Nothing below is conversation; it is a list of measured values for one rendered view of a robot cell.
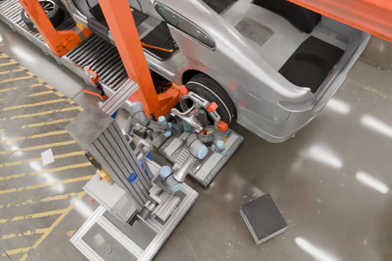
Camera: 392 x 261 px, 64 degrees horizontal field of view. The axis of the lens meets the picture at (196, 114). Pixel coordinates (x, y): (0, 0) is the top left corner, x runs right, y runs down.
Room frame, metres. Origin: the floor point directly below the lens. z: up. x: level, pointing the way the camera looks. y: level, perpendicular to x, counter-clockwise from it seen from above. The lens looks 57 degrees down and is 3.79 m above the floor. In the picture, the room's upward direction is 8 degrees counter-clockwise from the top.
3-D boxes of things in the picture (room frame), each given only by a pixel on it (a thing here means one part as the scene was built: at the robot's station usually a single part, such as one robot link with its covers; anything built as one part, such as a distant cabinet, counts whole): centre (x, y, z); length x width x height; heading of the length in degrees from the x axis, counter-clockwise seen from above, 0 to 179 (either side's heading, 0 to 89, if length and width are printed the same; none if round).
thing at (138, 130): (2.01, 0.70, 0.51); 0.20 x 0.14 x 0.13; 53
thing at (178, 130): (2.18, 0.17, 0.26); 0.42 x 0.18 x 0.35; 134
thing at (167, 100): (2.36, 0.27, 0.69); 0.52 x 0.17 x 0.35; 134
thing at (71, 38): (3.75, 1.61, 0.69); 0.52 x 0.17 x 0.35; 134
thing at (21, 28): (4.57, 2.29, 0.20); 1.00 x 0.86 x 0.39; 44
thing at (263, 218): (0.83, -0.56, 0.17); 0.43 x 0.36 x 0.34; 17
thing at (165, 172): (1.19, 0.36, 0.98); 0.13 x 0.12 x 0.14; 34
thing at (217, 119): (1.92, -0.04, 0.85); 0.54 x 0.07 x 0.54; 44
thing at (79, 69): (3.05, 1.36, 0.28); 2.47 x 0.09 x 0.22; 44
